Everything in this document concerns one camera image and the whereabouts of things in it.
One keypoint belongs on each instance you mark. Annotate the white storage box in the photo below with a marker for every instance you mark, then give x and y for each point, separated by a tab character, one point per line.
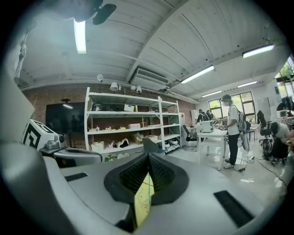
129	107

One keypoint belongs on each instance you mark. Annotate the yellow star stick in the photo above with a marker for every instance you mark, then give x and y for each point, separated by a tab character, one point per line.
141	206

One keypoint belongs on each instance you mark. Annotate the ceiling air conditioner unit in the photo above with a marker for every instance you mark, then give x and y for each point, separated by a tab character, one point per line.
149	79

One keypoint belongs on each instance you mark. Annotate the person's torso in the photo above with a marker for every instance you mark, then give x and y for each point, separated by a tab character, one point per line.
16	96

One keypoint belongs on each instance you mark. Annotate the black framed window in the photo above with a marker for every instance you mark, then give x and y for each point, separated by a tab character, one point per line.
247	103

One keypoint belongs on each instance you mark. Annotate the white cone lamp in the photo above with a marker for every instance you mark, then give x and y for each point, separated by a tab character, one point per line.
114	86

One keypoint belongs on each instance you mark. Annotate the white table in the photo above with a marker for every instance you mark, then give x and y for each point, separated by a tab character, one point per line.
211	135

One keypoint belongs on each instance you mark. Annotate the grey chair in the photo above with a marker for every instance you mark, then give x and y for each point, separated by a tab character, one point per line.
150	144

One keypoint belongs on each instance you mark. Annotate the whiteboard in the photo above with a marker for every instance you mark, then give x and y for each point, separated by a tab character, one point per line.
264	105

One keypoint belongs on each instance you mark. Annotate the white plastic bin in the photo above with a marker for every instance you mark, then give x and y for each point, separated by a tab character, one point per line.
97	147

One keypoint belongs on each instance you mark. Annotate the black office chair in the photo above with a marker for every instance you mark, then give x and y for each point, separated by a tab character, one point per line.
189	135
263	124

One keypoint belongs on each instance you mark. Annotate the black head-worn camera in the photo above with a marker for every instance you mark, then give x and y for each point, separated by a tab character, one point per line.
103	13

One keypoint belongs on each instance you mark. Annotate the black wall screen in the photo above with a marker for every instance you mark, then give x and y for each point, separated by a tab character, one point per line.
59	117

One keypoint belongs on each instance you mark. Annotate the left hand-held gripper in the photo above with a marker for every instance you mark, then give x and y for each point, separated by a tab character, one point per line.
34	135

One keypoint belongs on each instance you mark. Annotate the round white spot lamp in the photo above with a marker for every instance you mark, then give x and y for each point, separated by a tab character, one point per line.
100	77

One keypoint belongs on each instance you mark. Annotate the white metal shelf rack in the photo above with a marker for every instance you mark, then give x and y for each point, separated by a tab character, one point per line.
87	119

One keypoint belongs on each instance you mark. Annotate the person's head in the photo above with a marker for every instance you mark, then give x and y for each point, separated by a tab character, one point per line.
69	9

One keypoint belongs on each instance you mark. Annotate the ceiling tube light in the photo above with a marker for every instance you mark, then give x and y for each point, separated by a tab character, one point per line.
211	93
258	51
247	84
197	74
80	36

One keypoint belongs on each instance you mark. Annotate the white desktop machine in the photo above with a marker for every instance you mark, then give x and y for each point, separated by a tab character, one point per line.
206	126

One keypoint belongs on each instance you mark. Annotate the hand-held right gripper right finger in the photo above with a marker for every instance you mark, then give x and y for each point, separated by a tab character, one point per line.
195	188

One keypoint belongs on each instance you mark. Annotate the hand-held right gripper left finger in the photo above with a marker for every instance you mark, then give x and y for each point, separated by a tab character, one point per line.
92	183

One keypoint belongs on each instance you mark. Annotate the white refrigerator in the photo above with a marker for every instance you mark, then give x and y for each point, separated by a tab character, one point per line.
182	124

